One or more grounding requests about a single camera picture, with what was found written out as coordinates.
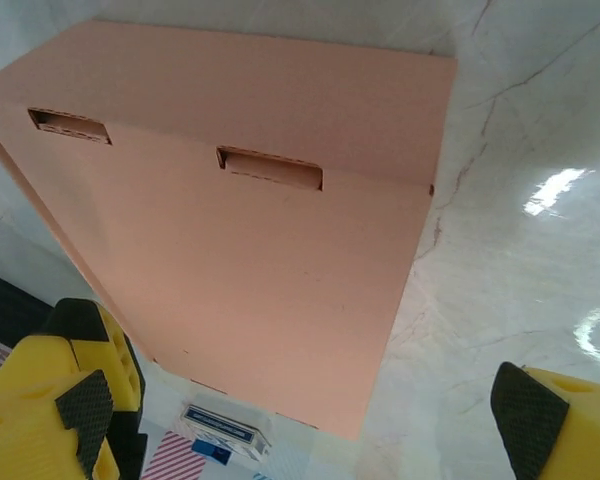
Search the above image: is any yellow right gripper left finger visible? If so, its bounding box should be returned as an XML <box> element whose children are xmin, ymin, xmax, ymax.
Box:
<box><xmin>0</xmin><ymin>335</ymin><xmax>119</xmax><ymax>480</ymax></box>

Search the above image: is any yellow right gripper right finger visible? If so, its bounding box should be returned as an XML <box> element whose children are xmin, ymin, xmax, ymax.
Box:
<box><xmin>489</xmin><ymin>362</ymin><xmax>600</xmax><ymax>480</ymax></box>

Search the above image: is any orange paper box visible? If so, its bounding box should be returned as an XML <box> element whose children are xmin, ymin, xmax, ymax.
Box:
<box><xmin>0</xmin><ymin>18</ymin><xmax>459</xmax><ymax>442</ymax></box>

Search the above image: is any small blue white card box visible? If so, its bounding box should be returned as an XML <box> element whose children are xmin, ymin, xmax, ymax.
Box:
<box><xmin>179</xmin><ymin>402</ymin><xmax>271</xmax><ymax>464</ymax></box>

